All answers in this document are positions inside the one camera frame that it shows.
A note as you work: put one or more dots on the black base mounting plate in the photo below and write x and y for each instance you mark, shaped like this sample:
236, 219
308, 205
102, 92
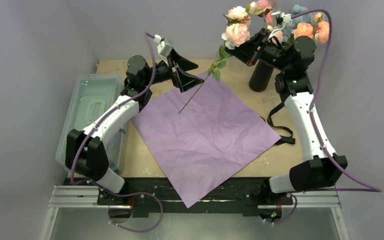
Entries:
249, 196

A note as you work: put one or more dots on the aluminium frame rail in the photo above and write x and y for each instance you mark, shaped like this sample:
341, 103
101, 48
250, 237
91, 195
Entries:
72, 197

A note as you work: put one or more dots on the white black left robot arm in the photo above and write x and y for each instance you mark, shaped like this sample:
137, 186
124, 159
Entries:
86, 150

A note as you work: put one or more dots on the pale pink rose stem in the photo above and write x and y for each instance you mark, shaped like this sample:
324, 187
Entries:
263, 9

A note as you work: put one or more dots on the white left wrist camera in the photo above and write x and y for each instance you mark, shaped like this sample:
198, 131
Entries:
164, 46

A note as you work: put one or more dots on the clear plastic storage box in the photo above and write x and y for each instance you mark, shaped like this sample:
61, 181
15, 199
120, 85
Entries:
93, 94

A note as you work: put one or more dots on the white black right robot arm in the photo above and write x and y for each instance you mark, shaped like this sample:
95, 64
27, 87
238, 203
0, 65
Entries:
321, 166

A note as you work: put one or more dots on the black cylindrical vase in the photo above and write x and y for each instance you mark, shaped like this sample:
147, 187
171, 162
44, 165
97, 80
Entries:
260, 77

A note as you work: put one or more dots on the peach pink rose stem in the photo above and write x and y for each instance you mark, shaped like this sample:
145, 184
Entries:
317, 28

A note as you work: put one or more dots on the white pink rose stem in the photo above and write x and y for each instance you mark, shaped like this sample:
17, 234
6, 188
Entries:
236, 34

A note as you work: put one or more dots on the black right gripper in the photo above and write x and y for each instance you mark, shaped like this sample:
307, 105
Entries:
256, 46

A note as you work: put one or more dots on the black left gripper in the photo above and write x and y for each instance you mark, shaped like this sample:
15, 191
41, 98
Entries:
184, 81

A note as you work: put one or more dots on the purple tissue paper sheet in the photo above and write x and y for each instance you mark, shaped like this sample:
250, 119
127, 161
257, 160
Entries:
202, 137

